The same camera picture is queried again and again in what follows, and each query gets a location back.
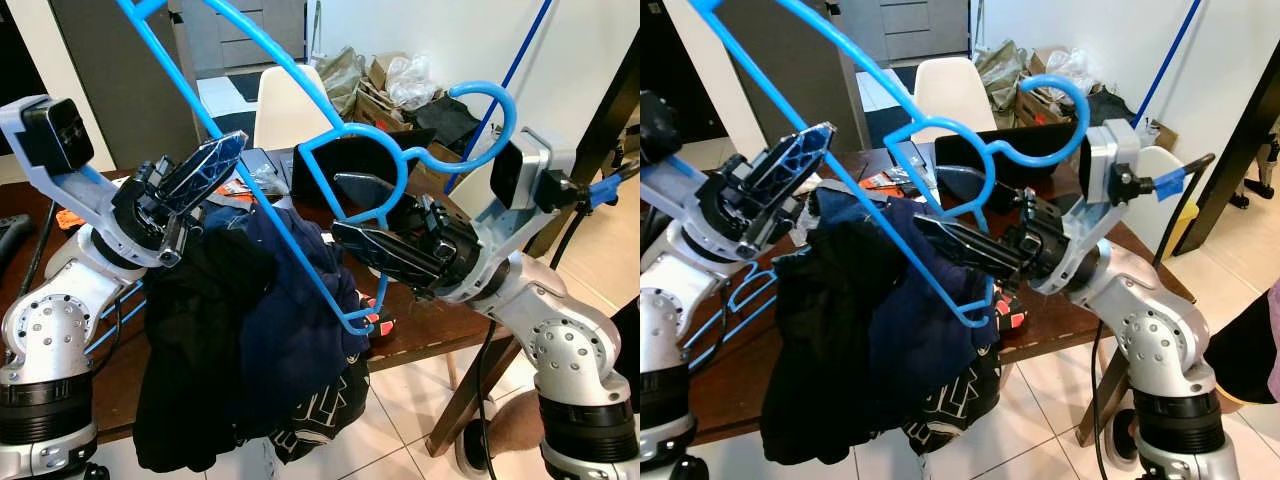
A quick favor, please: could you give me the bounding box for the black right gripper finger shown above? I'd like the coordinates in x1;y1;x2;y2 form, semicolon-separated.
912;215;1021;281
333;172;403;208
330;222;431;291
938;165;1001;201

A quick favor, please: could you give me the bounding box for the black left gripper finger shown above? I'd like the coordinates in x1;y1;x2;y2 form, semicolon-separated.
765;122;837;201
160;130;249;211

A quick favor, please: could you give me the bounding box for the blue plastic hanger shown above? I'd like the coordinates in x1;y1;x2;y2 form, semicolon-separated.
85;280;146;356
690;0;1093;329
690;265;783;373
115;0;519;336

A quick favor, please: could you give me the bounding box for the black laptop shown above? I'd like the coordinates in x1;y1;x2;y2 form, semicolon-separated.
935;120;1083;196
292;128;438;223

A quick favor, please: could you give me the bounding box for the red black small tool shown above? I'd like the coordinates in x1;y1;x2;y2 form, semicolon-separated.
352;305;396;343
990;290;1031;336

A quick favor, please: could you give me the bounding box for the cardboard box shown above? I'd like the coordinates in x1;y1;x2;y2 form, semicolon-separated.
355;55;441;131
1010;48;1096;126

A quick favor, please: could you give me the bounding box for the white plastic chair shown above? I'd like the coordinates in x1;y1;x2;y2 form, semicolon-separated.
912;57;989;136
253;65;333;151

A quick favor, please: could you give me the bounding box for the navy garment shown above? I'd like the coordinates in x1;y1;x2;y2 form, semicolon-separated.
205;200;373;441
810;185;1001;431

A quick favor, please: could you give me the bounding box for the olive plastic bag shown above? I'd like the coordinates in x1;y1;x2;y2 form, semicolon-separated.
975;40;1021;106
320;45;366;116

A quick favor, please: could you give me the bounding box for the clear plastic bag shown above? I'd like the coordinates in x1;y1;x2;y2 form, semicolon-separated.
1045;48;1096;96
385;55;441;111

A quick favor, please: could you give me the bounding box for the grey drawer cabinet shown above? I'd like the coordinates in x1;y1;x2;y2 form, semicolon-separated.
185;0;306;73
865;0;973;63

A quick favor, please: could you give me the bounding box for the black white patterned garment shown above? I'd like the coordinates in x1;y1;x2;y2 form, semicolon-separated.
262;350;373;464
900;345;1004;456

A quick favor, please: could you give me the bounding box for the black slanted beam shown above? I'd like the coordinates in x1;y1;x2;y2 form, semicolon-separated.
1172;60;1280;256
530;40;641;259

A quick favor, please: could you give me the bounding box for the blue pole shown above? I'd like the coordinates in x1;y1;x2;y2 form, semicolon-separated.
1133;0;1203;128
445;0;556;193

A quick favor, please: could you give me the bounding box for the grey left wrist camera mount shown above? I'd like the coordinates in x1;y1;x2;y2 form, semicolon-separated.
0;95;141;226
640;90;761;256

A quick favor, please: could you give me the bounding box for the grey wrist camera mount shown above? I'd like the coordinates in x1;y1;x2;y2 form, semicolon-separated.
640;90;761;256
470;128;591;301
1035;120;1151;296
0;95;141;226

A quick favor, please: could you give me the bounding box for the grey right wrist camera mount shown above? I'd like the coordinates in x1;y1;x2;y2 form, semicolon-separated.
470;128;591;301
1035;120;1151;296

